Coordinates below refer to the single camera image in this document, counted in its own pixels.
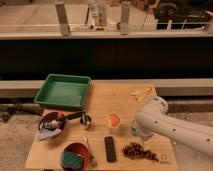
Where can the small metal cup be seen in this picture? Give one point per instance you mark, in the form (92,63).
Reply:
(85,120)

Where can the grey metal post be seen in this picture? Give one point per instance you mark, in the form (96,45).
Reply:
(125,13)
(62,18)

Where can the red bowl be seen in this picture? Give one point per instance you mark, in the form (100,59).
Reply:
(80,149)

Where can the green plastic tray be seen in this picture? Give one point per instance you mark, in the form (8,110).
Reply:
(63,91)

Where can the dark red grape bunch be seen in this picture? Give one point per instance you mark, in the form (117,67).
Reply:
(135,151)

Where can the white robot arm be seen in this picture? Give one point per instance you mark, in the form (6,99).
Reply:
(152,117)

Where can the blue plastic cup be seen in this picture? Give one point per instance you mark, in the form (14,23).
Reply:
(133,129)

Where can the metal spoon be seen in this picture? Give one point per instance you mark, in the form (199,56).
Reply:
(92,158)

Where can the green sponge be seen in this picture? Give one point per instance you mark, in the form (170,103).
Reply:
(71,160)

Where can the black remote control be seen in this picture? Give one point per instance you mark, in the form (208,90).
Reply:
(110,149)

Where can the right grey metal post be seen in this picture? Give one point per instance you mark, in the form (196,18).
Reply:
(125,13)

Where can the pale yellow wooden pieces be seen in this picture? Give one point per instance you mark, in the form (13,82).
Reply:
(141,93)

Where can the white crumpled cloth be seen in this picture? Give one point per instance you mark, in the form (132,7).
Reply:
(46,134)

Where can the left grey metal post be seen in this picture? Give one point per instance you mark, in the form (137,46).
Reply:
(62,18)

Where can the orange-filled white cup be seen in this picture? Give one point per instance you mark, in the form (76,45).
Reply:
(113,122)

